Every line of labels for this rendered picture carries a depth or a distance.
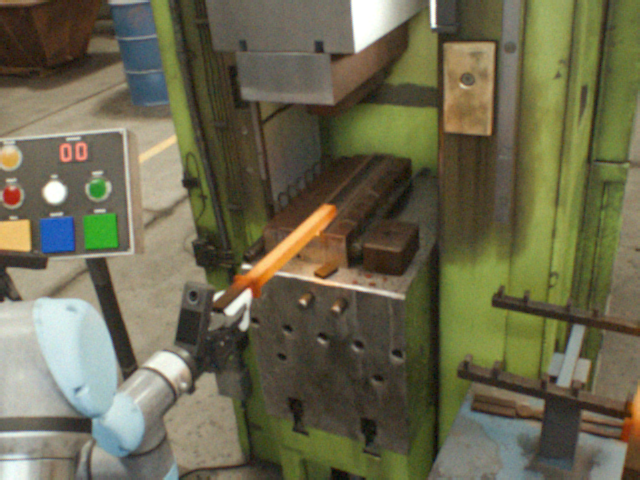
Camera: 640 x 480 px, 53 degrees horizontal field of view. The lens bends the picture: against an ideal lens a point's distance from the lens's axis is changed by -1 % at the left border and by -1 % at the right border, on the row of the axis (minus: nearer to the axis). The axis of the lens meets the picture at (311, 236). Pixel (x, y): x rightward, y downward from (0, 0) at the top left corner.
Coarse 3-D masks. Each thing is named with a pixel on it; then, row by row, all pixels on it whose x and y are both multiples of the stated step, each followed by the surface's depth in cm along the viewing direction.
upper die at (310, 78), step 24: (384, 48) 137; (240, 72) 124; (264, 72) 122; (288, 72) 120; (312, 72) 117; (336, 72) 118; (360, 72) 128; (264, 96) 125; (288, 96) 122; (312, 96) 120; (336, 96) 119
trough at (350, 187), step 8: (368, 160) 163; (376, 160) 167; (368, 168) 163; (360, 176) 159; (352, 184) 155; (344, 192) 152; (352, 192) 152; (336, 200) 148; (344, 200) 148; (336, 208) 145
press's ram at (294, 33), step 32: (224, 0) 118; (256, 0) 115; (288, 0) 113; (320, 0) 110; (352, 0) 108; (384, 0) 120; (416, 0) 136; (224, 32) 122; (256, 32) 119; (288, 32) 116; (320, 32) 113; (352, 32) 110; (384, 32) 122
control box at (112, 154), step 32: (32, 160) 143; (96, 160) 142; (128, 160) 142; (0, 192) 143; (32, 192) 143; (64, 192) 142; (128, 192) 142; (32, 224) 143; (128, 224) 141; (64, 256) 142; (96, 256) 142
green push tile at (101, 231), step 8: (88, 216) 141; (96, 216) 141; (104, 216) 141; (112, 216) 141; (88, 224) 141; (96, 224) 141; (104, 224) 141; (112, 224) 141; (88, 232) 141; (96, 232) 141; (104, 232) 141; (112, 232) 141; (88, 240) 141; (96, 240) 141; (104, 240) 141; (112, 240) 141; (88, 248) 141; (96, 248) 141
